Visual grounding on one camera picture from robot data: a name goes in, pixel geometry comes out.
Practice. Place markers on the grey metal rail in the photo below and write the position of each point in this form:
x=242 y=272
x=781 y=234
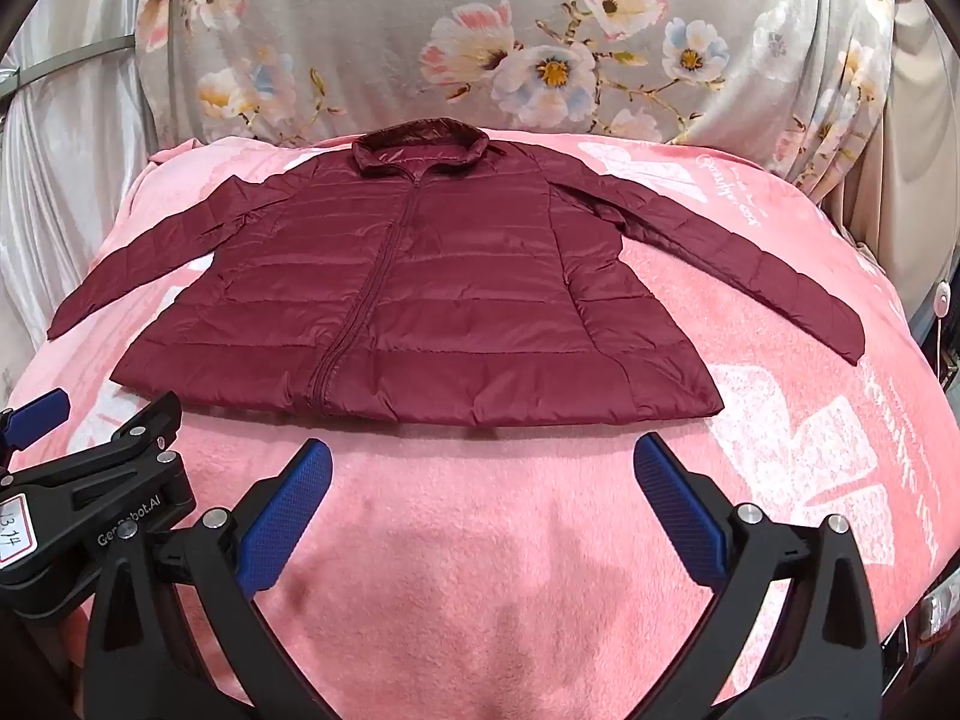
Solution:
x=75 y=58

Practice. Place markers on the maroon puffer jacket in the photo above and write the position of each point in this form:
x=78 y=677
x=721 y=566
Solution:
x=450 y=300

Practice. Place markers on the white satin cloth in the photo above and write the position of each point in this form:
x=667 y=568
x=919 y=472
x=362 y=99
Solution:
x=75 y=187

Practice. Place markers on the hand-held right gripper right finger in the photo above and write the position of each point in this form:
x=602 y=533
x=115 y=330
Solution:
x=675 y=510

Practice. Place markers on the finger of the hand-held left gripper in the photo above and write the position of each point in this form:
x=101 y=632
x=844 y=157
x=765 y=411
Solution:
x=37 y=412
x=127 y=450

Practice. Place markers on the white round switch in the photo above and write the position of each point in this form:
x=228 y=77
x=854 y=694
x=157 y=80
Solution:
x=939 y=300

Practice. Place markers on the grey floral sheet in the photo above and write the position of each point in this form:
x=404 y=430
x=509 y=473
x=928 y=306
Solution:
x=450 y=30

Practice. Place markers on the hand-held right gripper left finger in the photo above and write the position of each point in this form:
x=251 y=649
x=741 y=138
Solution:
x=289 y=510

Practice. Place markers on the pink printed blanket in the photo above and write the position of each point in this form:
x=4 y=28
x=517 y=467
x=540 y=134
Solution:
x=487 y=540

